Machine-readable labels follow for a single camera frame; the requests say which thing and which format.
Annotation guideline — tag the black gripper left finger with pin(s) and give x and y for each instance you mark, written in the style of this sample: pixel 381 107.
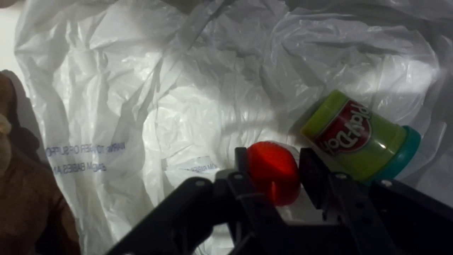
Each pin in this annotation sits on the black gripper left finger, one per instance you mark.
pixel 248 199

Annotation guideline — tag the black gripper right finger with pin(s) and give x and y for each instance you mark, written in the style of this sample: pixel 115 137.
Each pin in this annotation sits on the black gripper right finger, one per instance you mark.
pixel 347 207

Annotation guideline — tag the small red dough can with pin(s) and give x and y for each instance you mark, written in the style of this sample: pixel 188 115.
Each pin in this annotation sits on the small red dough can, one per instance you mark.
pixel 275 172

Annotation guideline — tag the green dough can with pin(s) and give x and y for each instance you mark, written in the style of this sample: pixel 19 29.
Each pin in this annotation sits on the green dough can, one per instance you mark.
pixel 362 137

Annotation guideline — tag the brown plush moose toy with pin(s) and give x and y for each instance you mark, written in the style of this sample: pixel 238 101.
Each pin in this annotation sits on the brown plush moose toy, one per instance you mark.
pixel 29 189

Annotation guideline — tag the clear crumpled plastic bag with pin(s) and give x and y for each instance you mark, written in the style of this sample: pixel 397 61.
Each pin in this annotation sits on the clear crumpled plastic bag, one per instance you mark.
pixel 189 94

